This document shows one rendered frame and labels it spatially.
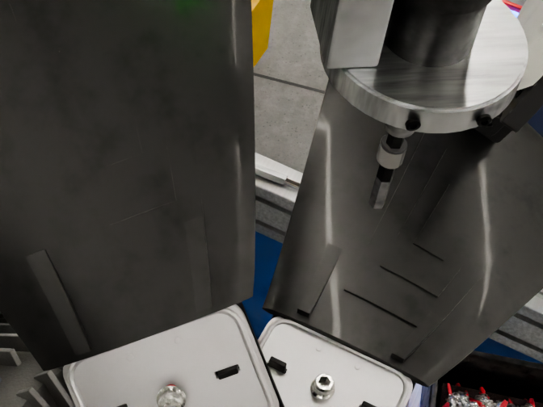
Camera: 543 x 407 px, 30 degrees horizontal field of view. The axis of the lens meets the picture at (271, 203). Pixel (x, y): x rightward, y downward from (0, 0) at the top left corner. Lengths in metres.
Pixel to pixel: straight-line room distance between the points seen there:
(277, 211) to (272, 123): 1.19
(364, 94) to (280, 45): 2.08
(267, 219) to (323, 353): 0.51
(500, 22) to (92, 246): 0.21
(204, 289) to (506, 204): 0.27
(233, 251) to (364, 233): 0.17
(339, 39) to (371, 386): 0.29
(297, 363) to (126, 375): 0.13
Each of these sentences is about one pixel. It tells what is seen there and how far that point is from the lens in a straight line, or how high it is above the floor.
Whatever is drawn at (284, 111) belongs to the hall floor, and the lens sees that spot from 2.27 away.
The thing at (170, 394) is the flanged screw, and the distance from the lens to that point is 0.47.
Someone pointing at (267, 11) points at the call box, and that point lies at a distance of 0.95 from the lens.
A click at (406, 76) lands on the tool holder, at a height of 1.45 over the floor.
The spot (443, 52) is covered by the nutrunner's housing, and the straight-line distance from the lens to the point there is 0.34.
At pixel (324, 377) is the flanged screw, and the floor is 1.19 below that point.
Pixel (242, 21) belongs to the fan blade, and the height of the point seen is 1.37.
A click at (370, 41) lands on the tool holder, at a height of 1.47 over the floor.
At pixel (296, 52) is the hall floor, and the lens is 2.40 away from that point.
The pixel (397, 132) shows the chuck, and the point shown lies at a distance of 0.38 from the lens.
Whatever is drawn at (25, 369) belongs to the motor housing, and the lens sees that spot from 0.58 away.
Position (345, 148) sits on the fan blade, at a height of 1.20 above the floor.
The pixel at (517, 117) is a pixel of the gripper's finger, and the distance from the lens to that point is 0.61.
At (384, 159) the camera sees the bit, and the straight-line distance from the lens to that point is 0.39.
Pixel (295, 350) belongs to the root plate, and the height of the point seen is 1.18.
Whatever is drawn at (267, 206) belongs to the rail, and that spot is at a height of 0.83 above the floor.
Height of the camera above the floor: 1.69
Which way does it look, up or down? 53 degrees down
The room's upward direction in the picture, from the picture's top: 9 degrees clockwise
